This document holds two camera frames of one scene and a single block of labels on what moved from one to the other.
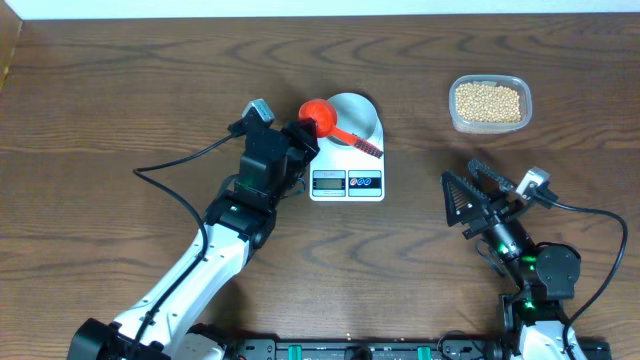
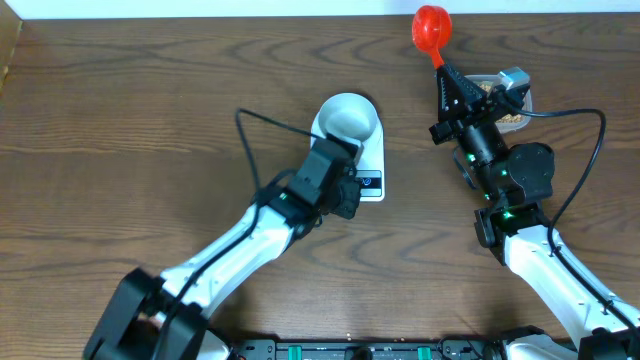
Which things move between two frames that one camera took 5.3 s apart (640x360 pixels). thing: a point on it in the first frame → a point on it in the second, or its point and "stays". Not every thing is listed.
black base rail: x=387 y=348 stays
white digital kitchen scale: x=341 y=172 stays
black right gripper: x=493 y=213 → x=448 y=107
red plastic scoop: x=324 y=114 → x=431 y=29
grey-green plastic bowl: x=354 y=114 stays
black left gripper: x=309 y=140 → x=350 y=189
